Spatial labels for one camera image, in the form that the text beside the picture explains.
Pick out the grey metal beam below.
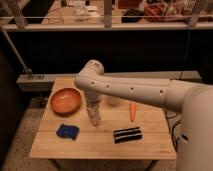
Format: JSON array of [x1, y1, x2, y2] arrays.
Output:
[[16, 71, 202, 92]]

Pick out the diagonal metal pole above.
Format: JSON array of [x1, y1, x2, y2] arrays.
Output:
[[0, 26, 33, 79]]

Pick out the orange wooden bowl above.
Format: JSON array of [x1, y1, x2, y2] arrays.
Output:
[[50, 88, 81, 115]]

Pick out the black white striped cloth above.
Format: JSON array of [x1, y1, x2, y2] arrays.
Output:
[[113, 127, 142, 143]]

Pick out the wooden table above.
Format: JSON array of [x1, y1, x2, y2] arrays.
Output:
[[29, 77, 177, 161]]

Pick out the black floor cables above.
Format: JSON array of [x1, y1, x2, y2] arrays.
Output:
[[165, 109, 183, 151]]

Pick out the blue cloth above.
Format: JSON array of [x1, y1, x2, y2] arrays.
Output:
[[56, 124, 80, 140]]

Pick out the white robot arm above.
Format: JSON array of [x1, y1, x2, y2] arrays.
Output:
[[75, 60, 213, 171]]

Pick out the orange carrot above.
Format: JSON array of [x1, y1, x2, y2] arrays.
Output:
[[130, 102, 136, 122]]

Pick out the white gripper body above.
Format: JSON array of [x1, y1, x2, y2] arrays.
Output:
[[86, 99, 101, 126]]

